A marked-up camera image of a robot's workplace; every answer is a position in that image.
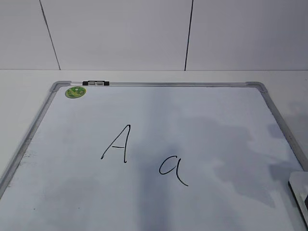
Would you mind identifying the white whiteboard eraser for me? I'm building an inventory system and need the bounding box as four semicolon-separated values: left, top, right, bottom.
288;171;308;226

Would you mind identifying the white framed whiteboard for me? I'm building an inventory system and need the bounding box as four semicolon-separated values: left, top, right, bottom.
0;81;308;231

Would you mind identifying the black whiteboard hanger clip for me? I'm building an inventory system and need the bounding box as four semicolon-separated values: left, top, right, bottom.
82;81;110;86

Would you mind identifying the green round magnet sticker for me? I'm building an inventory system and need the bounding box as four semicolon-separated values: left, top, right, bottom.
65;86;86;99

